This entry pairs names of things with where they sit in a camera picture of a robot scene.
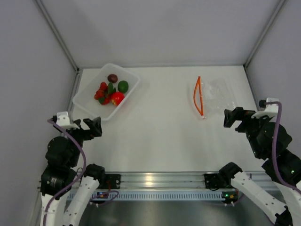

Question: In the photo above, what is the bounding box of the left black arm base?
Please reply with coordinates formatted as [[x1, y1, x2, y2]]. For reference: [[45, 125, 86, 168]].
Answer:
[[103, 173, 121, 190]]

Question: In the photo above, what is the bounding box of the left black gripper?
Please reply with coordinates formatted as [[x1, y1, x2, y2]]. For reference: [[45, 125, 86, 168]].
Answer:
[[60, 117, 101, 167]]

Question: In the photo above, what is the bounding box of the dark purple fake plum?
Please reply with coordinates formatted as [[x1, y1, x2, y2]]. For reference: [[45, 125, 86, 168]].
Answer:
[[107, 74, 118, 83]]

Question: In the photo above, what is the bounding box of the white perforated plastic basket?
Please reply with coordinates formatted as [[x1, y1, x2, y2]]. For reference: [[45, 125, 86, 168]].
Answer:
[[73, 64, 141, 121]]

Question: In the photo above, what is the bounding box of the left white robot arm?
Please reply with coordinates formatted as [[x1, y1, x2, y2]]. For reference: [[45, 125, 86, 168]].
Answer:
[[40, 117, 106, 226]]

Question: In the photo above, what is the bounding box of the aluminium mounting rail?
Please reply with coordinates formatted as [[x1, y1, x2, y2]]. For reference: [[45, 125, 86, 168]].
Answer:
[[98, 172, 215, 191]]

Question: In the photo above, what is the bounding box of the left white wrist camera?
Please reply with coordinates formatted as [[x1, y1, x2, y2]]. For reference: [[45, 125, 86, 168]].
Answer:
[[53, 111, 79, 130]]

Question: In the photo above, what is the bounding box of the green fake lime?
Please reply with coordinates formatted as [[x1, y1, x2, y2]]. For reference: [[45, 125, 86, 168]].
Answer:
[[118, 81, 129, 93]]

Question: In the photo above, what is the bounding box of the white slotted cable duct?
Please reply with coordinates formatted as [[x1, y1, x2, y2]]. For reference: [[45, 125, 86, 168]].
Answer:
[[91, 191, 225, 201]]

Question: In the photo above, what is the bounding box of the clear zip top bag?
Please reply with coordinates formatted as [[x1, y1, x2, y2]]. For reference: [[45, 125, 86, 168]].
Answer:
[[186, 76, 237, 120]]

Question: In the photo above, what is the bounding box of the red fake tomato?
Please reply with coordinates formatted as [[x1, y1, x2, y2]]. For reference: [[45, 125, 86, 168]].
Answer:
[[111, 92, 125, 106]]

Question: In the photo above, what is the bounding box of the red fake strawberry bunch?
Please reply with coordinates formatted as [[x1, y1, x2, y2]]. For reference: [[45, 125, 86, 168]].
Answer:
[[94, 82, 116, 105]]

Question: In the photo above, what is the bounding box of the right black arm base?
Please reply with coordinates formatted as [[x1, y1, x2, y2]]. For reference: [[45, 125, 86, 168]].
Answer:
[[204, 173, 233, 191]]

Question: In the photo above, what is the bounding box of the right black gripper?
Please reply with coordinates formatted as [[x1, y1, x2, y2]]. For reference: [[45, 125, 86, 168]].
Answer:
[[223, 106, 270, 158]]

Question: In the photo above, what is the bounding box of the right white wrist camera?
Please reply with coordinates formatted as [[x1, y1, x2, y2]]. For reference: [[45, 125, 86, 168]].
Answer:
[[251, 97, 279, 119]]

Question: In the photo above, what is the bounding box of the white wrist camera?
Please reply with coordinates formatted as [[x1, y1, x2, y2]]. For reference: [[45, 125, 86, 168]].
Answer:
[[251, 97, 279, 119], [53, 111, 79, 130]]

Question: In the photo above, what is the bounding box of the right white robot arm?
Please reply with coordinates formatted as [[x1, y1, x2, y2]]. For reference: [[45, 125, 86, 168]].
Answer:
[[84, 102, 301, 226]]

